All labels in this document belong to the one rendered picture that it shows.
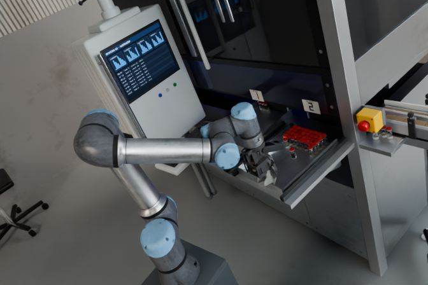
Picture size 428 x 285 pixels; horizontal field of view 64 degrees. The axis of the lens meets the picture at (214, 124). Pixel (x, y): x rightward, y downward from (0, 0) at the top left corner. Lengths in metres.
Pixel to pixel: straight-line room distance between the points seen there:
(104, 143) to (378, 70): 1.07
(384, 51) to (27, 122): 3.77
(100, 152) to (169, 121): 1.08
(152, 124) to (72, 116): 2.72
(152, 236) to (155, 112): 0.93
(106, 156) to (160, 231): 0.35
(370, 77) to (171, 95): 1.09
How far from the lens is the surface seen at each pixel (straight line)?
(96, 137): 1.02
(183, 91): 2.08
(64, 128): 4.58
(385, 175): 1.78
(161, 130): 2.01
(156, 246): 1.19
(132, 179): 1.20
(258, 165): 1.21
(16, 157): 4.43
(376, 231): 1.89
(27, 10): 4.50
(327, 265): 2.20
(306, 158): 1.47
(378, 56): 1.50
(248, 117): 1.12
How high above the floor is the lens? 1.78
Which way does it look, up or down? 28 degrees down
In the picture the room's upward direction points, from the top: 22 degrees counter-clockwise
